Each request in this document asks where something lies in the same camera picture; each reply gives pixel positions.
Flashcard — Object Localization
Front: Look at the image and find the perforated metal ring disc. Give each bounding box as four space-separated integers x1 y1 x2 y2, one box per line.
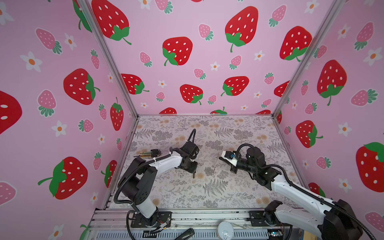
211 158 218 177

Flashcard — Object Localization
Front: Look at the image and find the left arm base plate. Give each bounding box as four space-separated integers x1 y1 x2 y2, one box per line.
130 211 172 228

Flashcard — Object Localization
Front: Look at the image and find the black connector with coloured wires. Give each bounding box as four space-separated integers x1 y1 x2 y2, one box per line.
134 149 161 159

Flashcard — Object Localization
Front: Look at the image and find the aluminium front rail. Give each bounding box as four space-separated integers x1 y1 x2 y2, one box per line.
83 209 302 240

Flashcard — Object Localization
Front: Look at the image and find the white round knob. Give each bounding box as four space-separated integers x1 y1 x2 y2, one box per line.
217 221 234 240

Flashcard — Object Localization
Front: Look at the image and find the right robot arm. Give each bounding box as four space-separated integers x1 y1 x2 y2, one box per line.
220 144 375 240

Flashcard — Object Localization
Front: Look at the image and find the black handle at front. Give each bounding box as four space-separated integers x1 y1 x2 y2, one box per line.
175 228 195 240

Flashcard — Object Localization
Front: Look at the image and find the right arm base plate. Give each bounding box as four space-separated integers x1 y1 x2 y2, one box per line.
246 211 290 228

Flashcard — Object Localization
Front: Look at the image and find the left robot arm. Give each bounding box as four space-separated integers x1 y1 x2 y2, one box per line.
114 129 200 221

